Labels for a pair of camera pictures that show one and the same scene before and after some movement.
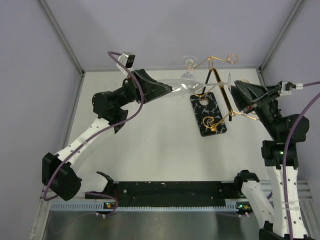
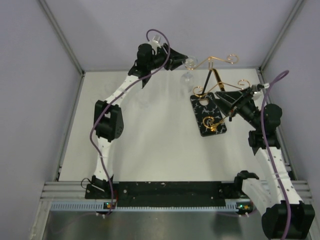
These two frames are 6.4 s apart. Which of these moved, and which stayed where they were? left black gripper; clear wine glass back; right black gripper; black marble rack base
Moved: clear wine glass back; right black gripper; left black gripper
Stayed: black marble rack base
